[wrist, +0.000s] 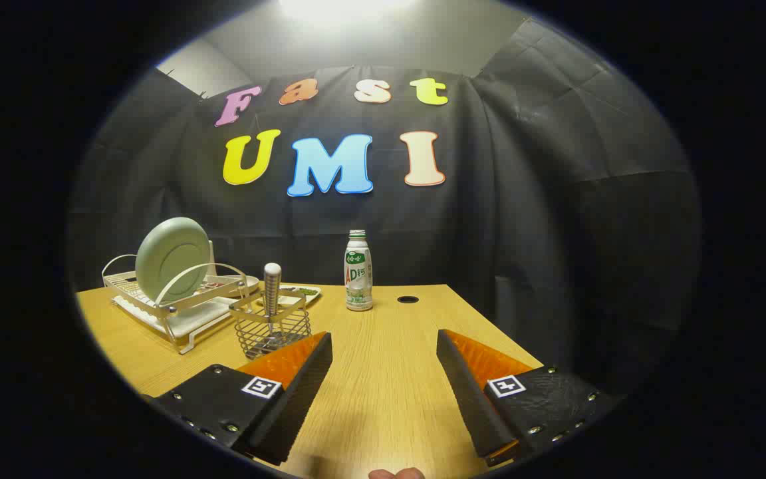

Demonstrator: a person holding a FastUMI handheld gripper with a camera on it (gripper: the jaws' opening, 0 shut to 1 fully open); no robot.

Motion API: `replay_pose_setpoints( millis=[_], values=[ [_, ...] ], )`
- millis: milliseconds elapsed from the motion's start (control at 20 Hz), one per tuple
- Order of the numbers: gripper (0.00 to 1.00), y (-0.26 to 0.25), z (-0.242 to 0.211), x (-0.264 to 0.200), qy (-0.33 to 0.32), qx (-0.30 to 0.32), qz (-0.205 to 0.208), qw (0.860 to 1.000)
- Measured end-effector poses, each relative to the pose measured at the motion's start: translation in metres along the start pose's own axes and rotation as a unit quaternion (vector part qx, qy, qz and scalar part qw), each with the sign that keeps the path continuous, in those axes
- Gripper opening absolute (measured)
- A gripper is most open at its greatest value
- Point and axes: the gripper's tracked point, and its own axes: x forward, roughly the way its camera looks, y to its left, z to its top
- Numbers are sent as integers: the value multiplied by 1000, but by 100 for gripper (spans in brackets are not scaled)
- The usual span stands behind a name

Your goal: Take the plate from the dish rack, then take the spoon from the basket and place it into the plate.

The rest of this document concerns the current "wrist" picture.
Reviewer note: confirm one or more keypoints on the white drip tray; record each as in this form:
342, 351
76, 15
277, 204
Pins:
197, 322

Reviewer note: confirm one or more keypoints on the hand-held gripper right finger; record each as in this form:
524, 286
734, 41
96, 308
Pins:
469, 392

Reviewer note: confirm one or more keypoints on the white milk drink bottle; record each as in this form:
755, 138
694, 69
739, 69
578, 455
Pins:
358, 279

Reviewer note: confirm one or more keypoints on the pale green plate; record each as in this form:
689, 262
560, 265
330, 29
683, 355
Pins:
170, 259

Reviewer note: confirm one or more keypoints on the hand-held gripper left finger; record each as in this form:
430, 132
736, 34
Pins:
303, 386

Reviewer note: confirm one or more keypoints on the black backdrop cloth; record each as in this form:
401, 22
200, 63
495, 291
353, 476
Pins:
489, 233

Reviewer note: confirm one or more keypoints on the white divided tray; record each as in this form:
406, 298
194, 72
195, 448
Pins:
303, 293

